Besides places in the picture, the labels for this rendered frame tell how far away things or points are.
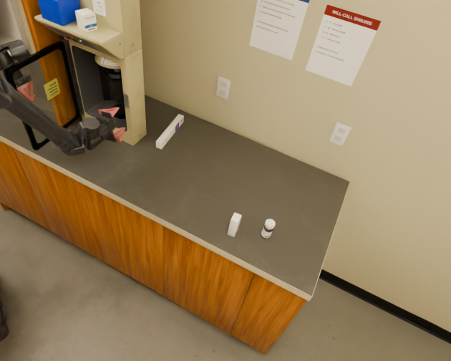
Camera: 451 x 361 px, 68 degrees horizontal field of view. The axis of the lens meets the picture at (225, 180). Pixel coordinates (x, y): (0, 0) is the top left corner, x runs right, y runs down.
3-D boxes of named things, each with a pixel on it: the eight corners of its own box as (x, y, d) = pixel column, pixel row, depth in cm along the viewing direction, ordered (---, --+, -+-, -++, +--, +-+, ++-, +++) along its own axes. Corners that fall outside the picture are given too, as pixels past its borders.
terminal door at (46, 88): (81, 117, 170) (63, 39, 141) (35, 152, 150) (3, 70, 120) (79, 116, 170) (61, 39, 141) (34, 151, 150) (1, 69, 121)
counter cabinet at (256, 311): (72, 156, 284) (44, 56, 219) (297, 269, 239) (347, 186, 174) (3, 210, 241) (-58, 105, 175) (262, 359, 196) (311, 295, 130)
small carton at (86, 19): (89, 23, 127) (86, 7, 123) (97, 29, 125) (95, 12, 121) (77, 27, 124) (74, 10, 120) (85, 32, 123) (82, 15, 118)
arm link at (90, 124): (62, 139, 128) (69, 156, 125) (60, 118, 119) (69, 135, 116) (94, 133, 134) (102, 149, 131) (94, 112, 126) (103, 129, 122)
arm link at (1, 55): (-11, 52, 131) (-10, 54, 127) (7, 45, 133) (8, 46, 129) (1, 69, 135) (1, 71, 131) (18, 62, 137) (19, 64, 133)
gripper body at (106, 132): (110, 118, 132) (97, 127, 127) (117, 140, 138) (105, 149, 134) (98, 114, 134) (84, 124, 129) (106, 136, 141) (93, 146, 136)
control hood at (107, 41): (62, 32, 140) (56, 7, 133) (125, 58, 133) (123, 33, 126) (40, 41, 133) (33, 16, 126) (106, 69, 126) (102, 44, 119)
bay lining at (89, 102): (117, 90, 184) (109, 26, 159) (156, 107, 179) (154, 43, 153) (84, 112, 169) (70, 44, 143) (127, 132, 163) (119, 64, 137)
